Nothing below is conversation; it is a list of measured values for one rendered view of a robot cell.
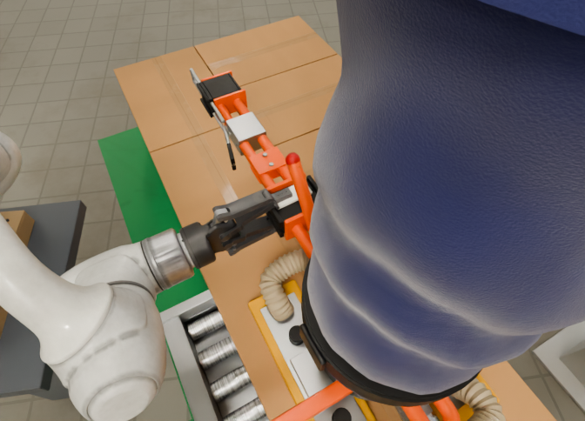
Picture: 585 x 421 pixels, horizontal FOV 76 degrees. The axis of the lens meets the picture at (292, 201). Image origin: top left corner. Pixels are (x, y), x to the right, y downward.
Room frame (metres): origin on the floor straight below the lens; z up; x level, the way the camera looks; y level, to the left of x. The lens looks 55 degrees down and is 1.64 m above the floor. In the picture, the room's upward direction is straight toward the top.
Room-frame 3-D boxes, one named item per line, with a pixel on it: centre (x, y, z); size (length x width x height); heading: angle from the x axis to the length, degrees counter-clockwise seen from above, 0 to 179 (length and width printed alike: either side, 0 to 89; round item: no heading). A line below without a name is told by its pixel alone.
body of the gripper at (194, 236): (0.32, 0.14, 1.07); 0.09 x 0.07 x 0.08; 119
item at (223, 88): (0.70, 0.16, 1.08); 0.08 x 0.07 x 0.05; 28
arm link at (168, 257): (0.28, 0.20, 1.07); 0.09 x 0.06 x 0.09; 29
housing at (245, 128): (0.57, 0.10, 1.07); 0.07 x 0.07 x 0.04; 28
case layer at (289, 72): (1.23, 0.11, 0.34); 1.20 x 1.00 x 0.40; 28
